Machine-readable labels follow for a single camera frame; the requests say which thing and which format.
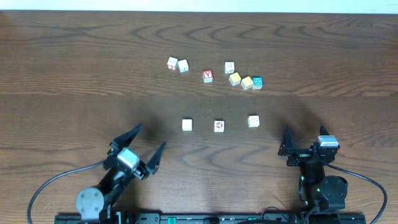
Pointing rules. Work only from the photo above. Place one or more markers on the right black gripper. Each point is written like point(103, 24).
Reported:
point(288, 149)

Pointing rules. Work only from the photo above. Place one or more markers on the plain white letter block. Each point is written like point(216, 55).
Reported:
point(183, 65)

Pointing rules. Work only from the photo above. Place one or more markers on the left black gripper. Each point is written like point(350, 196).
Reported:
point(112, 162)

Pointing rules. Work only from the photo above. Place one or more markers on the white block black print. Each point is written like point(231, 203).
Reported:
point(229, 67)

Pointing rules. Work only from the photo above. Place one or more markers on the blue picture block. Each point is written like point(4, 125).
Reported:
point(257, 83)

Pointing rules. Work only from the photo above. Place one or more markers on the white block orange print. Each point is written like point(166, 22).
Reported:
point(253, 121)

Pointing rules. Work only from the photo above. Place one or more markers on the white block red globe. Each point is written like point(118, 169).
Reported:
point(219, 126)

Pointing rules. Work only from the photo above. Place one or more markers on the red V letter block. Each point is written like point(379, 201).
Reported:
point(207, 76)

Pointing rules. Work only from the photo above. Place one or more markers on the yellow block left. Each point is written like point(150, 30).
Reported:
point(235, 79)

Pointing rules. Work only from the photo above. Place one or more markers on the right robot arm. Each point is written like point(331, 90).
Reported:
point(327, 193)

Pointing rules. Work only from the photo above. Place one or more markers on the plain white wooden block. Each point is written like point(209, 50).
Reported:
point(187, 124)

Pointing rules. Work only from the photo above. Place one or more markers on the white block red side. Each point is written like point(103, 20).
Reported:
point(172, 63)

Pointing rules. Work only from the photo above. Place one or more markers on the yellow block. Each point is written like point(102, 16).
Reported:
point(247, 83)
point(235, 79)

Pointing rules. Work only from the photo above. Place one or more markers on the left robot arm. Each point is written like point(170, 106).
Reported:
point(94, 203)

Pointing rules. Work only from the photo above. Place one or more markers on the yellow block right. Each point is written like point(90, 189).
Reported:
point(247, 83)

